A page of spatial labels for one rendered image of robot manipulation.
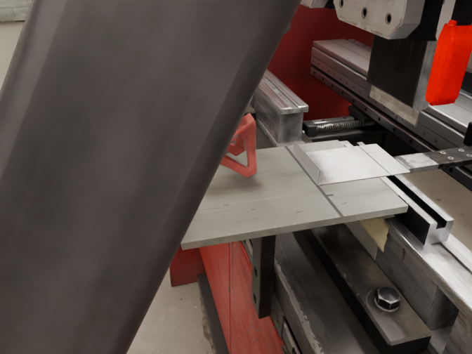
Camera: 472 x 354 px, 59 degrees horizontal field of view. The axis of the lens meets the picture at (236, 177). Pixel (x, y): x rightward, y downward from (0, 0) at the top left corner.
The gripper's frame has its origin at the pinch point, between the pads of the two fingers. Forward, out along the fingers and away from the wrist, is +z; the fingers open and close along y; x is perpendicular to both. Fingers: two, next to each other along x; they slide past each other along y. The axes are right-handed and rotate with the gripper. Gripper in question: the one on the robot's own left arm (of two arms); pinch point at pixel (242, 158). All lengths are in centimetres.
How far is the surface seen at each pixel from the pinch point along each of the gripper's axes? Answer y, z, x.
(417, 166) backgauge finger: -3.3, 13.3, -18.8
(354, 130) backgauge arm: 41, 36, -25
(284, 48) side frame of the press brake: 84, 26, -27
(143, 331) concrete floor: 63, 82, 67
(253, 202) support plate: -5.3, 2.6, 1.5
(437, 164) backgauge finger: -3.4, 14.8, -21.4
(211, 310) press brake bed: 62, 90, 43
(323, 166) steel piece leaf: 0.2, 7.9, -8.4
